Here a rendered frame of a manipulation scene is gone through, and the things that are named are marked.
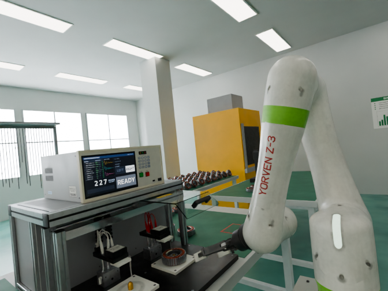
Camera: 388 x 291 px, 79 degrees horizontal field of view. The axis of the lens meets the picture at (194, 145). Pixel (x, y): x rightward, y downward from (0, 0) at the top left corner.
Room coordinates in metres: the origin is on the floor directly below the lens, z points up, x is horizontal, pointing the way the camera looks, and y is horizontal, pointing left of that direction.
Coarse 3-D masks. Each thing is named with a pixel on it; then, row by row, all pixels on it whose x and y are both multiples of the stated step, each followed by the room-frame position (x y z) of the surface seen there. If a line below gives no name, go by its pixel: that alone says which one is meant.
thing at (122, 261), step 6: (114, 246) 0.95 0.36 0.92; (120, 246) 0.95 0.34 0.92; (96, 252) 0.97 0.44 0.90; (108, 252) 0.91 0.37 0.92; (114, 252) 0.89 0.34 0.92; (120, 252) 0.91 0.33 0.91; (126, 252) 0.93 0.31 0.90; (102, 258) 0.93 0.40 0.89; (108, 258) 0.90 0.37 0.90; (114, 258) 0.89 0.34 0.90; (120, 258) 0.91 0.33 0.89; (126, 258) 0.92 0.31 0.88; (102, 264) 0.95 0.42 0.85; (108, 264) 0.97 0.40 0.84; (114, 264) 0.89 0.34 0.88; (120, 264) 0.88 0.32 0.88; (102, 270) 0.95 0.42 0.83
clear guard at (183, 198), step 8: (168, 192) 1.23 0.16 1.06; (176, 192) 1.21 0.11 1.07; (184, 192) 1.19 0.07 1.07; (192, 192) 1.17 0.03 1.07; (200, 192) 1.15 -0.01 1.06; (208, 192) 1.15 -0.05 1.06; (144, 200) 1.09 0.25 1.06; (152, 200) 1.07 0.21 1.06; (160, 200) 1.05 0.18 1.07; (168, 200) 1.04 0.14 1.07; (176, 200) 1.02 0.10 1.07; (184, 200) 1.01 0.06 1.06; (192, 200) 1.04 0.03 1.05; (216, 200) 1.13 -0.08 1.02; (184, 208) 0.97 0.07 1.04; (192, 208) 0.99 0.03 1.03; (200, 208) 1.02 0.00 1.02; (208, 208) 1.05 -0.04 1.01; (192, 216) 0.96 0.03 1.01
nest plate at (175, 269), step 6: (186, 258) 1.08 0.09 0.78; (192, 258) 1.08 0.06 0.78; (156, 264) 1.05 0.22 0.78; (162, 264) 1.05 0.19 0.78; (180, 264) 1.03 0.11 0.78; (186, 264) 1.03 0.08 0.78; (162, 270) 1.02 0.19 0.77; (168, 270) 1.00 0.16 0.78; (174, 270) 0.99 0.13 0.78; (180, 270) 0.99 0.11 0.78
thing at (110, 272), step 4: (112, 268) 0.97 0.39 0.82; (116, 268) 0.98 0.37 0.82; (96, 272) 0.96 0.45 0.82; (100, 272) 0.95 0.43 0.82; (104, 272) 0.95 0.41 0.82; (108, 272) 0.95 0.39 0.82; (112, 272) 0.96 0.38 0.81; (116, 272) 0.97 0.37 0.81; (100, 276) 0.94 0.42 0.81; (104, 276) 0.93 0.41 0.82; (108, 276) 0.94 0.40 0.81; (112, 276) 0.96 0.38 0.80; (116, 276) 0.97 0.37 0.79; (104, 280) 0.93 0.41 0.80; (108, 280) 0.94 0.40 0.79; (112, 280) 0.96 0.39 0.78; (116, 280) 0.97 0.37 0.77; (104, 284) 0.93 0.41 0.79; (108, 284) 0.94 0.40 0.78
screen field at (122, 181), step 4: (120, 176) 1.03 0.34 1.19; (124, 176) 1.05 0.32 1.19; (128, 176) 1.07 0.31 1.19; (132, 176) 1.08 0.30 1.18; (116, 180) 1.02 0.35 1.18; (120, 180) 1.03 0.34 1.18; (124, 180) 1.05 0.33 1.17; (128, 180) 1.07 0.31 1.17; (132, 180) 1.08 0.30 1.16; (120, 184) 1.03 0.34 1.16; (124, 184) 1.05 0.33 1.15; (128, 184) 1.06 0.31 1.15; (132, 184) 1.08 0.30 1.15
